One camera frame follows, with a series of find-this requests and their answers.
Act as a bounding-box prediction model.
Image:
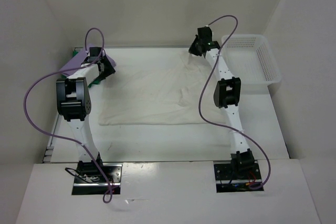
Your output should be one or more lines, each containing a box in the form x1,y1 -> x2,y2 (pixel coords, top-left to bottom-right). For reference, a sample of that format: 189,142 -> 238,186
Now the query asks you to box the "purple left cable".
23,27 -> 119,204

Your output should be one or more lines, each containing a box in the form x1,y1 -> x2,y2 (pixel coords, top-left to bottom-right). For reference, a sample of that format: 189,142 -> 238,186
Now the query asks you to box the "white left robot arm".
56,47 -> 115,182

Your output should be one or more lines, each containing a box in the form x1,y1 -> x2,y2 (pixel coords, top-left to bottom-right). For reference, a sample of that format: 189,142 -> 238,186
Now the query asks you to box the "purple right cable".
198,15 -> 272,190

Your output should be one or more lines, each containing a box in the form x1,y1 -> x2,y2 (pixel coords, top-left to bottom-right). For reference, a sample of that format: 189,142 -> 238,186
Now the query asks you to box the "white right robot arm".
188,26 -> 255,178

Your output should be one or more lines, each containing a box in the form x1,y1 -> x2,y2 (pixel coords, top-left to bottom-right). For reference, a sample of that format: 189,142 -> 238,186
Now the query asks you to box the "green t shirt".
68,50 -> 100,85

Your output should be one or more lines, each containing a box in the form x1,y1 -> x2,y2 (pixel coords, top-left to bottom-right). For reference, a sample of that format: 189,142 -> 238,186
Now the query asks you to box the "white t shirt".
98,52 -> 225,126

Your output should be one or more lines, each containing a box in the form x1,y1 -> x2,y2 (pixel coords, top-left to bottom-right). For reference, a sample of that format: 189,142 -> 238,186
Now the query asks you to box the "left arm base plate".
66,163 -> 122,196

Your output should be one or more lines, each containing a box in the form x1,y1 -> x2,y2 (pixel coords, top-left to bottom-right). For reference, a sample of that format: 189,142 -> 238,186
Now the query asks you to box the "purple t shirt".
59,44 -> 117,77

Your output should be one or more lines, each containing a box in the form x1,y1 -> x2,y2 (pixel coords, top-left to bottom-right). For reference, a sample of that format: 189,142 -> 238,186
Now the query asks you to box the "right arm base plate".
213,162 -> 262,193

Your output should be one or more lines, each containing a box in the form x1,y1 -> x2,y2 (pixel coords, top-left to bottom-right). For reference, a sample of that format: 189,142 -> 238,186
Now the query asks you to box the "white plastic basket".
222,34 -> 281,86

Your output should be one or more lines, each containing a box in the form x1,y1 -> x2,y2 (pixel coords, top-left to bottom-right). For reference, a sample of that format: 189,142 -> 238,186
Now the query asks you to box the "purple cable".
198,15 -> 272,190
23,27 -> 119,204

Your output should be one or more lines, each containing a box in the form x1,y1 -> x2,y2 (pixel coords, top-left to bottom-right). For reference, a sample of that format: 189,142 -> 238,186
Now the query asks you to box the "aluminium table edge rail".
43,47 -> 82,163

